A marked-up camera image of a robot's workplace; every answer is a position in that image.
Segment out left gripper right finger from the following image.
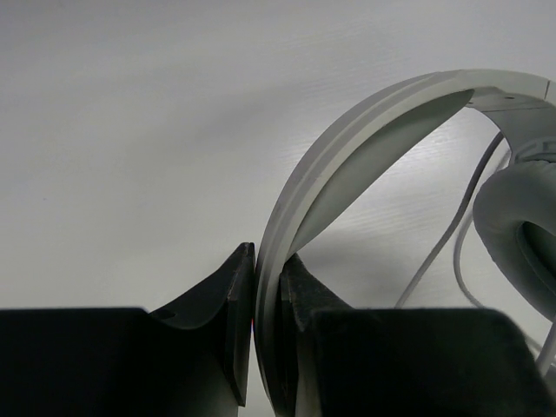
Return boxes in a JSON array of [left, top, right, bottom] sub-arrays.
[[280, 255, 353, 416]]

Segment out grey headphone cable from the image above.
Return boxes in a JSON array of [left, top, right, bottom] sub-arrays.
[[393, 132, 556, 374]]

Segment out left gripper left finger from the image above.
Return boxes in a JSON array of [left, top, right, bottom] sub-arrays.
[[149, 242, 255, 407]]

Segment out white grey headphones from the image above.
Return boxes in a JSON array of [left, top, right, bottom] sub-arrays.
[[255, 69, 555, 416]]

